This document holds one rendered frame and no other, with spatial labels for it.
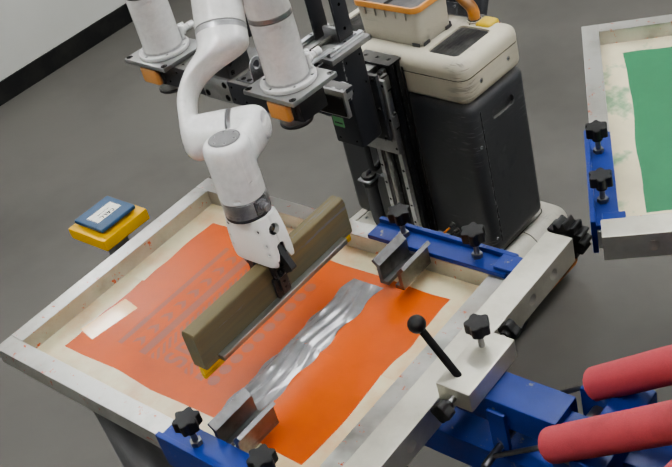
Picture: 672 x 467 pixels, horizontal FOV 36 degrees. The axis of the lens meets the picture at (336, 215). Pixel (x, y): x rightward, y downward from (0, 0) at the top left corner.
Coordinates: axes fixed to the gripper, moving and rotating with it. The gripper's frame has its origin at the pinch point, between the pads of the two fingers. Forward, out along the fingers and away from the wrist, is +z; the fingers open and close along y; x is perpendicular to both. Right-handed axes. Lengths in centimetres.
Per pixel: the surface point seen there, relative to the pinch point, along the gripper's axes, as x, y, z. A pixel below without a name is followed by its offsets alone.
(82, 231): -6, 69, 14
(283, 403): 12.3, -8.4, 13.8
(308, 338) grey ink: -1.3, -2.4, 13.5
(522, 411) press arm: 2.6, -48.8, 5.1
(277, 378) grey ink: 8.7, -3.9, 13.3
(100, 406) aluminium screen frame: 29.3, 18.2, 10.9
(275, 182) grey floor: -133, 160, 110
